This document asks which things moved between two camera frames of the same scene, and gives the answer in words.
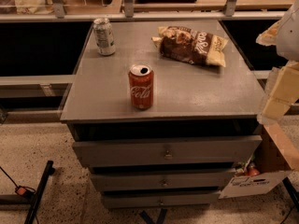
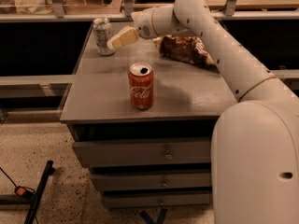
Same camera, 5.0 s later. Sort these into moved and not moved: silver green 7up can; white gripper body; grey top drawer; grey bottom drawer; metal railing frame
Moved: white gripper body
Not moved: silver green 7up can; grey bottom drawer; metal railing frame; grey top drawer
